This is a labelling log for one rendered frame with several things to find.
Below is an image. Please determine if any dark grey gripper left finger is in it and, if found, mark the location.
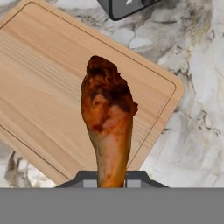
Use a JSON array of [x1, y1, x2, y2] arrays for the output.
[[56, 170, 99, 189]]

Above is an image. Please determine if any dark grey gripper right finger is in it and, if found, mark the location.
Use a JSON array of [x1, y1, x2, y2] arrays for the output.
[[125, 170, 170, 189]]

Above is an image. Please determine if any roasted chicken drumstick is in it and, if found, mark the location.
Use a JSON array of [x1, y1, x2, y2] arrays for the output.
[[80, 55, 139, 189]]

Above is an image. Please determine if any wooden cutting board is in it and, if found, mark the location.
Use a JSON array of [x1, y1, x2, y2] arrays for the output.
[[0, 0, 186, 186]]

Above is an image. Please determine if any dark grey appliance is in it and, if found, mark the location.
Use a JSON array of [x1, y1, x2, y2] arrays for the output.
[[97, 0, 162, 22]]

